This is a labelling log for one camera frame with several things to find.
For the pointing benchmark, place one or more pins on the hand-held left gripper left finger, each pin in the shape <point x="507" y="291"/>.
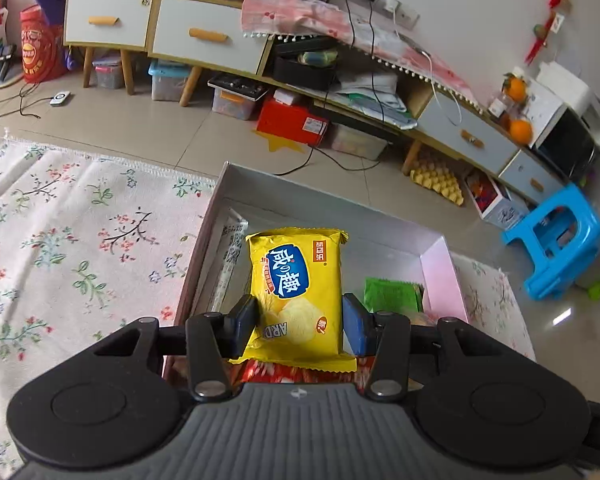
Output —
<point x="242" y="327"/>

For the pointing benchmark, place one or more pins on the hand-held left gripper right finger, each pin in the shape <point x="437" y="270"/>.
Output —
<point x="357" y="325"/>

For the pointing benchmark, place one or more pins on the green snack packet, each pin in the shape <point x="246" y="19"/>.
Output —
<point x="390" y="292"/>

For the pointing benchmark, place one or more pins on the red snack packet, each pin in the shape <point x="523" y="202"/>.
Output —
<point x="280" y="374"/>

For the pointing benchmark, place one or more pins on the brown cookie packet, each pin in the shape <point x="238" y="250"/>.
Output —
<point x="422" y="317"/>

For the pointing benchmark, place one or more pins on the yellow biscuit packet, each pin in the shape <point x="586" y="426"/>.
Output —
<point x="290" y="280"/>

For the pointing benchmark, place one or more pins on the long silver snack packet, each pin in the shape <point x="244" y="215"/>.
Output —
<point x="227" y="260"/>

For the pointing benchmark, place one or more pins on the pink cardboard box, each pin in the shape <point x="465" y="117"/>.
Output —
<point x="330" y="210"/>

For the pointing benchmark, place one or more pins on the yellow egg tray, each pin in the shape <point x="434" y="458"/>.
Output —
<point x="437" y="182"/>

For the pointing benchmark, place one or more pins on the white printed carton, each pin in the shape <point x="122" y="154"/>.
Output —
<point x="500" y="210"/>

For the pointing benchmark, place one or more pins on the floral mat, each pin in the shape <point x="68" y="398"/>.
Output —
<point x="80" y="235"/>

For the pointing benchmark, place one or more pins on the yellow star sticker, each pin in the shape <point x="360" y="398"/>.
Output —
<point x="280" y="142"/>

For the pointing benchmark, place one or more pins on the red box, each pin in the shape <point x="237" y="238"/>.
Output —
<point x="290" y="125"/>

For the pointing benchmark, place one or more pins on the long wooden TV cabinet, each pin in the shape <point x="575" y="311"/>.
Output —
<point x="475" y="135"/>

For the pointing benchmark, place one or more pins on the stack of folded papers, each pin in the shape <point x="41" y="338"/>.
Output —
<point x="375" y="95"/>

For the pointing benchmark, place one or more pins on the small white box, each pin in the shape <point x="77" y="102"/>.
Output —
<point x="290" y="97"/>

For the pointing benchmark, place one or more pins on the blue plastic stool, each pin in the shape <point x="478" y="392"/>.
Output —
<point x="580" y="210"/>

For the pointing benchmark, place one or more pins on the orange fruit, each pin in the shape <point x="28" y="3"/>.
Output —
<point x="521" y="131"/>
<point x="516" y="89"/>

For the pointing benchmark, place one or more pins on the clear storage box blue lid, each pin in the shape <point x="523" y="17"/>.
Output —
<point x="167" y="82"/>

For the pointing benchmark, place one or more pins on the black storage tray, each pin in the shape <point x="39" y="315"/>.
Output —
<point x="300" y="72"/>

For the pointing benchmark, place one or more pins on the small jar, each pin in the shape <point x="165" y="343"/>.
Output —
<point x="497" y="106"/>

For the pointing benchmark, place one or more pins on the microwave oven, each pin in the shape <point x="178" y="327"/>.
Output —
<point x="565" y="150"/>

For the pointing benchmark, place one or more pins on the small clear storage box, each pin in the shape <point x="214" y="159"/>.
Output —
<point x="107" y="72"/>

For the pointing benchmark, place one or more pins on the small white device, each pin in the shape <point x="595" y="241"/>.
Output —
<point x="60" y="99"/>

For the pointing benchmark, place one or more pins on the low wooden drawer cabinet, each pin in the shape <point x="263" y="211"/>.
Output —
<point x="205" y="35"/>

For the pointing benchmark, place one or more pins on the pink cloth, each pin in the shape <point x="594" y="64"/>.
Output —
<point x="290" y="15"/>

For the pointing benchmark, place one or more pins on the white foam box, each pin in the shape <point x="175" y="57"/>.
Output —
<point x="565" y="82"/>

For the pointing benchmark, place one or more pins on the white charger plug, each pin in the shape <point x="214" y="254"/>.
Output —
<point x="391" y="5"/>

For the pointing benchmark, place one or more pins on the tall wooden shelf cabinet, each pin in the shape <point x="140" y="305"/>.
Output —
<point x="110" y="20"/>

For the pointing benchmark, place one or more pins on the red gift bag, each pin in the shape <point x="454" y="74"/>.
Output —
<point x="40" y="45"/>

